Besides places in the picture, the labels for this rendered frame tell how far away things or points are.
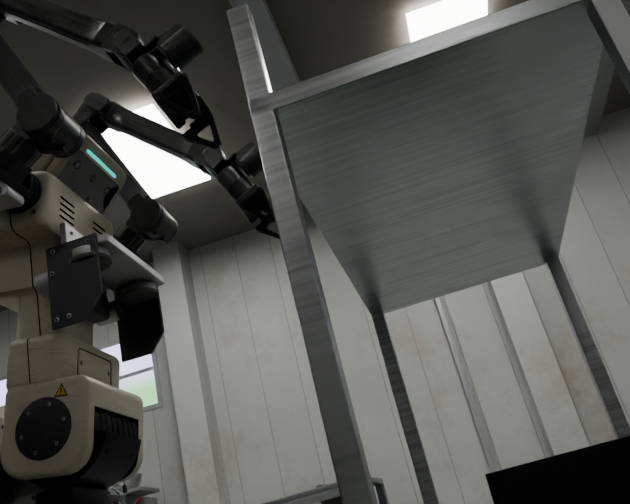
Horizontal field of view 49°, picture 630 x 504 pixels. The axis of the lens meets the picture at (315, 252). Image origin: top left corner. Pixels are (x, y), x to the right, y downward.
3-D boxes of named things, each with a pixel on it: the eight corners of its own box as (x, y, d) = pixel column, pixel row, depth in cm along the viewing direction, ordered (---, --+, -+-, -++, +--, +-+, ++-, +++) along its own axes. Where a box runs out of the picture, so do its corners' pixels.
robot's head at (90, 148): (-9, 165, 141) (33, 106, 145) (50, 209, 160) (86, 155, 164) (41, 190, 136) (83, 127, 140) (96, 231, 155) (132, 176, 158)
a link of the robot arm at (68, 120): (23, 149, 131) (5, 134, 126) (59, 109, 132) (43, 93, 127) (52, 173, 127) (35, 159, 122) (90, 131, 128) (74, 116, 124)
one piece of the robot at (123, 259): (28, 335, 121) (21, 227, 130) (107, 368, 146) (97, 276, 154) (112, 308, 119) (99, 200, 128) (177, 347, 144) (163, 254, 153)
